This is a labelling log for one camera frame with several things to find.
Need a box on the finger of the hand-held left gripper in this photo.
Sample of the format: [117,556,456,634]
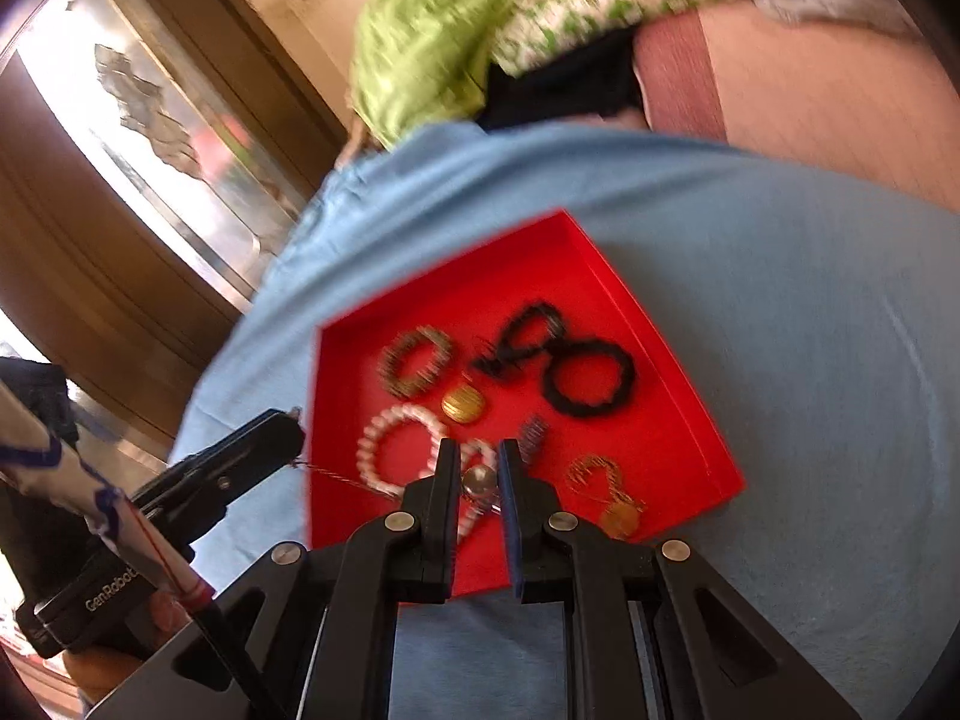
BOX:
[190,407,308,497]

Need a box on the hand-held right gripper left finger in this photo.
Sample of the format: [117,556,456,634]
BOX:
[97,437,462,720]

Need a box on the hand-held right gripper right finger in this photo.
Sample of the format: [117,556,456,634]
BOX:
[497,437,861,720]

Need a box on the silver pendant chain necklace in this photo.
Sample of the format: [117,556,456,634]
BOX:
[289,456,502,520]

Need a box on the black leaf hair clip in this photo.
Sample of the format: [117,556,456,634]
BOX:
[516,415,550,460]

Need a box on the gold pendant chain necklace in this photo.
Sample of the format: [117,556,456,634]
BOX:
[565,452,647,539]

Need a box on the large bead pearl bracelet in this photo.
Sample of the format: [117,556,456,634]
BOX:
[357,402,452,494]

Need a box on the leopard print scrunchie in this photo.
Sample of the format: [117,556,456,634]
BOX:
[379,326,455,398]

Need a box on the black scrunchie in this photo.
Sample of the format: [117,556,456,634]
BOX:
[502,301,572,370]

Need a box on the red tray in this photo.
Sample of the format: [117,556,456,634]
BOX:
[307,208,749,606]

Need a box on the person's left hand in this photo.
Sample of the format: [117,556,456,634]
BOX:
[62,591,194,704]

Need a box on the striped white ribbon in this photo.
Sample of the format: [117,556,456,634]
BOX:
[0,381,220,610]

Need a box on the brown wooden cabinet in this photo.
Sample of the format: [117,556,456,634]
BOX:
[0,0,355,460]

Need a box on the mirrored glass panel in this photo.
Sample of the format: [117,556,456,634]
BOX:
[13,0,317,295]

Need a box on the blue blanket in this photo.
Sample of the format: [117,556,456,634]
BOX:
[167,120,960,720]

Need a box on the green patterned quilt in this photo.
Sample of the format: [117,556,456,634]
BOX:
[347,0,835,152]

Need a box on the black cloth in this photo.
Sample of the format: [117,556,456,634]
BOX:
[475,28,647,134]

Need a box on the pink quilted cushion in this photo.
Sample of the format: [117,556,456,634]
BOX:
[632,0,960,205]

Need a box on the grey pillow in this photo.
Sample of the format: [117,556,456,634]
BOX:
[756,0,902,40]

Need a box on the gold pendant black clasp keychain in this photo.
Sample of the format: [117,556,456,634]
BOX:
[439,341,527,426]

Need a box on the black braided bracelet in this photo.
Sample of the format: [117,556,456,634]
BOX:
[540,339,638,419]

